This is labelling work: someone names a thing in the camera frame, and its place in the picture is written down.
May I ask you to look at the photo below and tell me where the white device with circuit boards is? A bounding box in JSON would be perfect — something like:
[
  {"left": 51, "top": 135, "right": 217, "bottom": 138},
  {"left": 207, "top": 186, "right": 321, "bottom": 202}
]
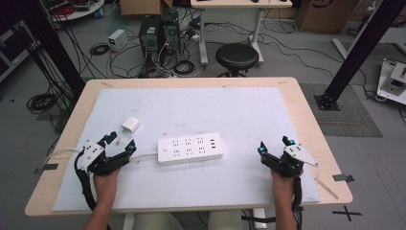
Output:
[{"left": 376, "top": 58, "right": 406, "bottom": 106}]

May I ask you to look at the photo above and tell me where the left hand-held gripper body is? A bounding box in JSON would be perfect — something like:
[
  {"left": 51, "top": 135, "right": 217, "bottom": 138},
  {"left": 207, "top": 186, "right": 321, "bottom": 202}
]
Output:
[{"left": 78, "top": 138, "right": 134, "bottom": 176}]

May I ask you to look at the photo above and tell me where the grey floor mat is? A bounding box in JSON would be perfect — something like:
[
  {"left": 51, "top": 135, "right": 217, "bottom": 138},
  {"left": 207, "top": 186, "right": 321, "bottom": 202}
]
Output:
[{"left": 299, "top": 82, "right": 384, "bottom": 139}]

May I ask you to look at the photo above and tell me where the person's right hand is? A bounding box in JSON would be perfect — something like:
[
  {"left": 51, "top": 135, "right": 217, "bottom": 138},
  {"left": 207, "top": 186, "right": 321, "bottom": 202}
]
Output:
[{"left": 270, "top": 170, "right": 304, "bottom": 206}]

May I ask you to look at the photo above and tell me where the black cable coil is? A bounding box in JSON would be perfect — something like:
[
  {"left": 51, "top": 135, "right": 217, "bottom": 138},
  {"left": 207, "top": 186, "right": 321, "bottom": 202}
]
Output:
[
  {"left": 172, "top": 59, "right": 196, "bottom": 77},
  {"left": 89, "top": 42, "right": 111, "bottom": 57},
  {"left": 26, "top": 92, "right": 59, "bottom": 115}
]

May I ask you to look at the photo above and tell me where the white power supply box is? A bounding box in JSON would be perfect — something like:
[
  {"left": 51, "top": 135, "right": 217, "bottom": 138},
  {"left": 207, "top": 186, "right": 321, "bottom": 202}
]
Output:
[{"left": 107, "top": 29, "right": 129, "bottom": 53}]

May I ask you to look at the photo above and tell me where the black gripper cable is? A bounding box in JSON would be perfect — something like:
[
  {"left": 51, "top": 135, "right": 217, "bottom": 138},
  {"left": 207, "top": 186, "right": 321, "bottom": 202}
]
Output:
[
  {"left": 290, "top": 174, "right": 305, "bottom": 230},
  {"left": 73, "top": 152, "right": 98, "bottom": 213}
]

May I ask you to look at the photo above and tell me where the round white table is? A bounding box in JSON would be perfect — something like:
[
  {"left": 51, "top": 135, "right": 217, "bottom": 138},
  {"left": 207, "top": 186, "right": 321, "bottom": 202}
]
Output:
[{"left": 40, "top": 0, "right": 106, "bottom": 23}]

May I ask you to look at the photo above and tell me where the white table mat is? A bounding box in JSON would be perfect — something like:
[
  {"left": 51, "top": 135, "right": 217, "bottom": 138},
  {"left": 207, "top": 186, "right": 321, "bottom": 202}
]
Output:
[{"left": 51, "top": 86, "right": 321, "bottom": 213}]

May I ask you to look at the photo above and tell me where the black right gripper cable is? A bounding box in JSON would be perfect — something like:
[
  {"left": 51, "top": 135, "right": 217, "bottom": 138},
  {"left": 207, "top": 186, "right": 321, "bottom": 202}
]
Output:
[{"left": 290, "top": 174, "right": 305, "bottom": 230}]

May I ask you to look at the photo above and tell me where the white desk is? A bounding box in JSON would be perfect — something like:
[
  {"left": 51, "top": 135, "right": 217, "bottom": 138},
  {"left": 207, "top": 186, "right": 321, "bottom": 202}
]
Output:
[{"left": 190, "top": 0, "right": 294, "bottom": 66}]

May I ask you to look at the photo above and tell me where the black round stool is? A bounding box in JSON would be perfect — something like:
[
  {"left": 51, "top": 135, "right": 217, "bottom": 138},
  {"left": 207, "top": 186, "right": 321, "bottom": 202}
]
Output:
[{"left": 214, "top": 42, "right": 259, "bottom": 79}]

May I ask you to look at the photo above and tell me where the white power strip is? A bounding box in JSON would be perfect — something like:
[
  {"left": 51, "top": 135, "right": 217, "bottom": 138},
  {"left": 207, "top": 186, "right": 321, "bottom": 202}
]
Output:
[{"left": 157, "top": 132, "right": 225, "bottom": 167}]

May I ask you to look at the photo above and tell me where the black tape piece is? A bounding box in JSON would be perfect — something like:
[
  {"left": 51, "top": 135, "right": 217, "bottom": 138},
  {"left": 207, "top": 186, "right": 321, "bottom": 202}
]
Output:
[
  {"left": 331, "top": 173, "right": 355, "bottom": 184},
  {"left": 34, "top": 163, "right": 59, "bottom": 175}
]

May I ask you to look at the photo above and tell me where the black computer tower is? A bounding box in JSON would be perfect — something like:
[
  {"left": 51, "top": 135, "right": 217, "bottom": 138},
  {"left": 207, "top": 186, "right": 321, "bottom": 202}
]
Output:
[
  {"left": 139, "top": 14, "right": 163, "bottom": 63},
  {"left": 160, "top": 10, "right": 182, "bottom": 56}
]

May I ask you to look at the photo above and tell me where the white charger adapter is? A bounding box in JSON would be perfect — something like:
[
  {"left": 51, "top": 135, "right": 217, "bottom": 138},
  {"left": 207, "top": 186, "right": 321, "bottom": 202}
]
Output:
[{"left": 121, "top": 116, "right": 142, "bottom": 134}]

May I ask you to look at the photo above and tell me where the black metal stand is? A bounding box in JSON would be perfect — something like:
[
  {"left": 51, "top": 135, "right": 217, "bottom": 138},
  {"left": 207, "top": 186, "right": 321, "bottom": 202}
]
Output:
[
  {"left": 313, "top": 0, "right": 406, "bottom": 112},
  {"left": 14, "top": 0, "right": 86, "bottom": 98}
]

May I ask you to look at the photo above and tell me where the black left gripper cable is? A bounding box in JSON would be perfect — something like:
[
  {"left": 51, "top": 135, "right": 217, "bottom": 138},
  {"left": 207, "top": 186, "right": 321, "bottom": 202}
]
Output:
[{"left": 73, "top": 152, "right": 98, "bottom": 213}]

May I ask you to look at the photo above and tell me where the black tape cross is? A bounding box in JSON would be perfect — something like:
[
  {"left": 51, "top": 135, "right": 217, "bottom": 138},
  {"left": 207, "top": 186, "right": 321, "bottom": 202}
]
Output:
[{"left": 331, "top": 205, "right": 364, "bottom": 222}]

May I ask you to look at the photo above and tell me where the cardboard box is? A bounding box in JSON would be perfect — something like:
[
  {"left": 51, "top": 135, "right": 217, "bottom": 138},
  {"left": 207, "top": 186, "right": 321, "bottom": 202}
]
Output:
[
  {"left": 296, "top": 0, "right": 359, "bottom": 35},
  {"left": 119, "top": 0, "right": 174, "bottom": 17}
]

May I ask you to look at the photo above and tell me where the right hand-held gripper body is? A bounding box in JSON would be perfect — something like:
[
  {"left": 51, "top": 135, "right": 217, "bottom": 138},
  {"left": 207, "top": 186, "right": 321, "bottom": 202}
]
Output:
[{"left": 272, "top": 144, "right": 320, "bottom": 178}]

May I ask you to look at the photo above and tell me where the person's left hand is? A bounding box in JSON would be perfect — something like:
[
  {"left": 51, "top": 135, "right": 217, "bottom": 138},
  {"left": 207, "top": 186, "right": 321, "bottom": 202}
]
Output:
[{"left": 92, "top": 168, "right": 122, "bottom": 206}]

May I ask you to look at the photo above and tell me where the thin wooden stick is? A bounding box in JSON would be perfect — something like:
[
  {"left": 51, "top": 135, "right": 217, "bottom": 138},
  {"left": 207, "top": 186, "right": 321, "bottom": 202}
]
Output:
[{"left": 313, "top": 176, "right": 340, "bottom": 201}]

